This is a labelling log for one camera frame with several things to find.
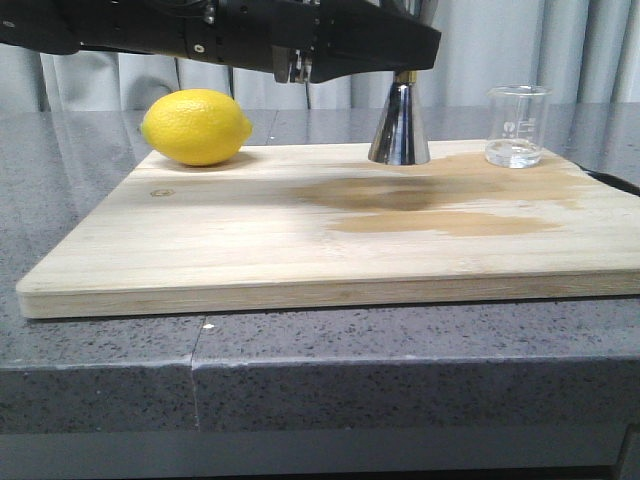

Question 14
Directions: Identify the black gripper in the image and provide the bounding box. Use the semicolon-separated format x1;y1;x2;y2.
183;0;441;83

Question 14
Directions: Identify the steel double jigger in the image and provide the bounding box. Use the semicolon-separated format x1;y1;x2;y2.
368;1;441;166

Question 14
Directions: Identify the clear glass beaker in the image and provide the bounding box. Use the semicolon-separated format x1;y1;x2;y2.
485;85;551;169

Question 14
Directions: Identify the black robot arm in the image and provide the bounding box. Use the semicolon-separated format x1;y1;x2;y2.
1;1;441;83

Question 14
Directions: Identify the yellow lemon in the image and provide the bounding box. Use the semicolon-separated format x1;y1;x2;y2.
140;89;253;166

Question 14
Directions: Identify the light wooden cutting board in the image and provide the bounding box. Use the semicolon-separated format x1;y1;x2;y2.
16;140;639;318

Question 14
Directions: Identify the grey curtain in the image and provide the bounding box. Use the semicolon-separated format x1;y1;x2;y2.
1;1;639;116

